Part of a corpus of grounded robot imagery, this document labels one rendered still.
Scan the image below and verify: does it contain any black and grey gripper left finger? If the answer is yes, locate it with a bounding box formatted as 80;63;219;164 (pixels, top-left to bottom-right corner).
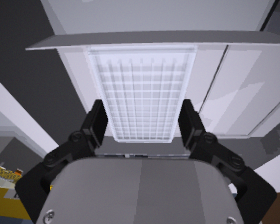
14;99;109;224

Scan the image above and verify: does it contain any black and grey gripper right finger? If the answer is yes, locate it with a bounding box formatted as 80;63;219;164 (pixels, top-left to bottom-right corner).
178;99;277;224

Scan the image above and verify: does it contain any yellow open-top bin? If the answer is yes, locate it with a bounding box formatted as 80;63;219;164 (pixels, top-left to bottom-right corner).
0;188;31;220

